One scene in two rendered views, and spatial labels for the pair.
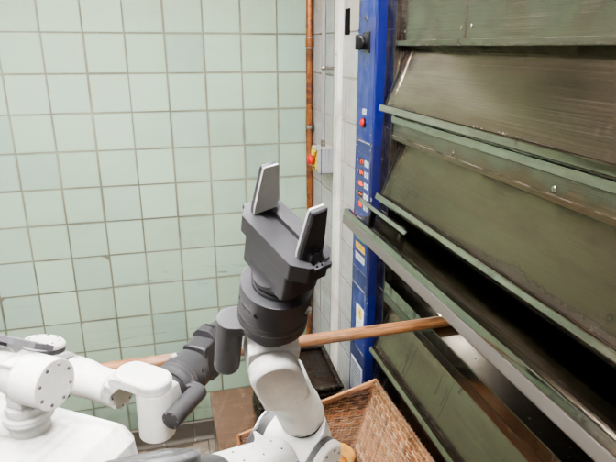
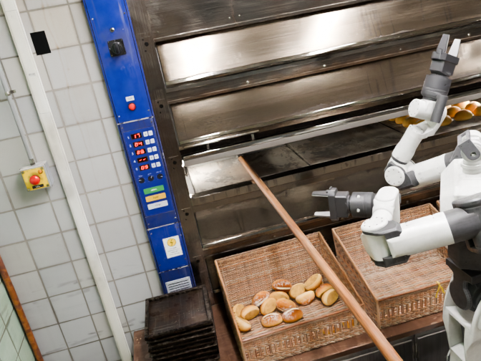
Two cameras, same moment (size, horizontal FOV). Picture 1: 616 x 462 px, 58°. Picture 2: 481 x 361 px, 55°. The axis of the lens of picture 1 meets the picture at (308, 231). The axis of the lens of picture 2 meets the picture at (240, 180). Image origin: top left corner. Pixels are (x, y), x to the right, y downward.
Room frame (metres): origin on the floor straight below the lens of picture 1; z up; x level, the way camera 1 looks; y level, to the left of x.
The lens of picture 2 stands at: (1.18, 1.71, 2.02)
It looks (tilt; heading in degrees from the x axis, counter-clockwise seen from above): 22 degrees down; 276
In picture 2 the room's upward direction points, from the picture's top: 10 degrees counter-clockwise
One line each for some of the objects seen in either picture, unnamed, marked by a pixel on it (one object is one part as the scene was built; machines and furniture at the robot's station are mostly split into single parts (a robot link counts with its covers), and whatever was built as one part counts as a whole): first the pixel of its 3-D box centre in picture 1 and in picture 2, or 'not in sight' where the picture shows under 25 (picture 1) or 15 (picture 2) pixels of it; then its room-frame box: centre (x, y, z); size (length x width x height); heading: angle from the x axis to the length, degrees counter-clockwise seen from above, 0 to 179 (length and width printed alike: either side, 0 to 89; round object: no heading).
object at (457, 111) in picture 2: not in sight; (424, 107); (0.31, -1.05, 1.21); 0.61 x 0.48 x 0.06; 104
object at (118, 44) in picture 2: (361, 34); (114, 41); (1.77, -0.16, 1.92); 0.06 x 0.04 x 0.11; 14
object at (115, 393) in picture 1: (139, 392); (386, 206); (0.87, 0.31, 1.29); 0.13 x 0.07 x 0.09; 64
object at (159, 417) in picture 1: (169, 401); (382, 205); (0.87, 0.26, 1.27); 0.11 x 0.11 x 0.11; 70
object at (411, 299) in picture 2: not in sight; (406, 260); (0.67, -0.22, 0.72); 0.56 x 0.49 x 0.28; 14
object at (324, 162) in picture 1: (322, 159); (36, 176); (2.21, -0.06, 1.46); 0.10 x 0.07 x 0.10; 14
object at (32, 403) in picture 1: (26, 384); (472, 149); (0.62, 0.37, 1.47); 0.10 x 0.07 x 0.09; 70
